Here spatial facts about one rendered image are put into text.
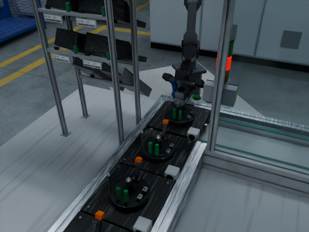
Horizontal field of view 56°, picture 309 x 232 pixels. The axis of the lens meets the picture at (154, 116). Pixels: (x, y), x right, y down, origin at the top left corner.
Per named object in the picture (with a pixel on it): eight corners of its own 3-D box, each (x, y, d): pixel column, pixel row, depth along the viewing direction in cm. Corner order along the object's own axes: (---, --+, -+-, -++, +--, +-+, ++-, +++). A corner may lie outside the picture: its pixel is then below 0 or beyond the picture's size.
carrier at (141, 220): (117, 165, 114) (114, 141, 107) (174, 184, 106) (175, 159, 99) (80, 213, 96) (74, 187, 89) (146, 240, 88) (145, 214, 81)
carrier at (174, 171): (144, 130, 133) (143, 107, 125) (195, 144, 124) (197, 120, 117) (117, 165, 114) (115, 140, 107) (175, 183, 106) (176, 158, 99)
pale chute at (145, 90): (128, 89, 156) (132, 82, 156) (148, 96, 150) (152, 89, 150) (98, 69, 131) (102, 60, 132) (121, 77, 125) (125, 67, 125)
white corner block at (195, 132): (189, 133, 130) (190, 126, 128) (199, 136, 129) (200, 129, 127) (186, 139, 127) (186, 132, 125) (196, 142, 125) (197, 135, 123)
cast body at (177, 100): (178, 97, 136) (179, 84, 132) (187, 99, 134) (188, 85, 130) (172, 106, 129) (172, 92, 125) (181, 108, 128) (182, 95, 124)
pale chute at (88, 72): (104, 84, 161) (108, 77, 161) (123, 91, 155) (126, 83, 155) (71, 64, 136) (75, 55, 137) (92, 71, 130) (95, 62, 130)
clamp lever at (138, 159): (134, 176, 103) (137, 155, 102) (140, 177, 103) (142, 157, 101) (130, 179, 100) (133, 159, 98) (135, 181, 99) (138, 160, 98)
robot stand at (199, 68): (192, 89, 181) (194, 60, 169) (203, 101, 169) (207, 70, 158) (170, 94, 176) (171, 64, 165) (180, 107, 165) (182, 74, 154)
